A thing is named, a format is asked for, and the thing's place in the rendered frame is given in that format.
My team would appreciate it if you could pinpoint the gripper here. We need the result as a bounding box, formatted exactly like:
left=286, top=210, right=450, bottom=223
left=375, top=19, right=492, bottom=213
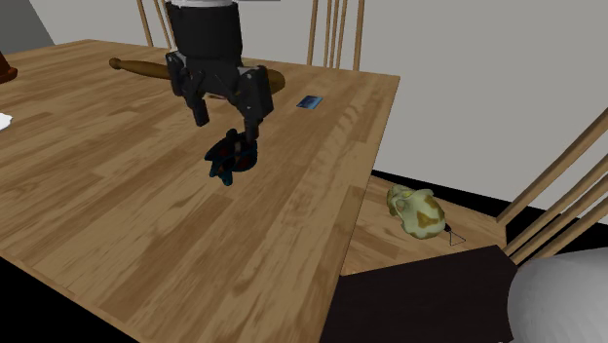
left=165, top=2, right=276, bottom=144

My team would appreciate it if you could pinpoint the dark blue toy figure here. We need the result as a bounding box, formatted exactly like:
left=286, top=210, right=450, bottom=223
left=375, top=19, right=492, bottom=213
left=204, top=128, right=260, bottom=187

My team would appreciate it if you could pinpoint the blue card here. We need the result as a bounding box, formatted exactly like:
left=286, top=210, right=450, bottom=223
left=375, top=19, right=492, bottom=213
left=295, top=95, right=324, bottom=111

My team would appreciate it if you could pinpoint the wooden rolling pin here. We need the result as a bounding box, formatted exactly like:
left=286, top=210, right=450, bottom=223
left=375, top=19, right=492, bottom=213
left=108, top=57, right=286, bottom=95

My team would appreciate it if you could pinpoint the wooden chair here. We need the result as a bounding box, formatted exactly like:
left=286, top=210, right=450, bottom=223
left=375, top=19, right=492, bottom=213
left=305, top=0, right=367, bottom=73
left=134, top=0, right=174, bottom=51
left=340, top=107, right=608, bottom=277

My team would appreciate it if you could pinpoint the wooden table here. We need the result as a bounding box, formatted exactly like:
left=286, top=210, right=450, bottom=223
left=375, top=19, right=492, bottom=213
left=0, top=39, right=401, bottom=343

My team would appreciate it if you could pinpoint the reddish brown base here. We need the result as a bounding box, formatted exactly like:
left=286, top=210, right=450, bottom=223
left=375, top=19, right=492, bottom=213
left=0, top=49, right=19, bottom=86

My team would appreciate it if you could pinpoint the yellowish skull figure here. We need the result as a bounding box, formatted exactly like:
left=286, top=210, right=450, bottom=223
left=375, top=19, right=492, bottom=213
left=385, top=184, right=448, bottom=241

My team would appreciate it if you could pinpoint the black wire triangle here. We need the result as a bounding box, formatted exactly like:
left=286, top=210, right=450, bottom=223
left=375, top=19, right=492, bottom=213
left=443, top=224, right=468, bottom=248

